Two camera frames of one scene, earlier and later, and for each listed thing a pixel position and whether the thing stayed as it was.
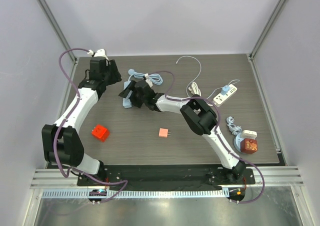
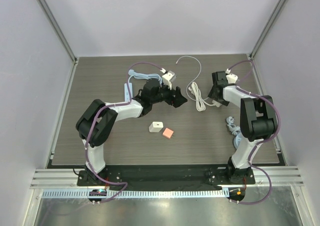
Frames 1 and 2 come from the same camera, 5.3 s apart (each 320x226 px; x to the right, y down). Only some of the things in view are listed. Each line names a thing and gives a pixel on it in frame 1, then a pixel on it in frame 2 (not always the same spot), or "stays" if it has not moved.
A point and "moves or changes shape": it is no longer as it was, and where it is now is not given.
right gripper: [132, 93] to [215, 93]
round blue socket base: [237, 141] stays
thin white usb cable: [198, 75] stays
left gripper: [111, 67] to [178, 98]
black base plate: [165, 176] stays
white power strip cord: [195, 90] stays
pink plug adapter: [163, 133] moves or changes shape
